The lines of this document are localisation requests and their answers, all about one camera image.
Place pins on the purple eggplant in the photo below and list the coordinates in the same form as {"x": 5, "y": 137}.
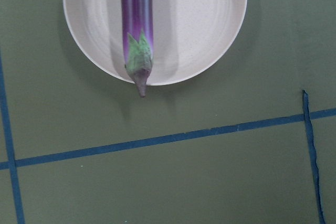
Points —
{"x": 137, "y": 36}

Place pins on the pink plate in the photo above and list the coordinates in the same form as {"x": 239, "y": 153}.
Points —
{"x": 189, "y": 35}

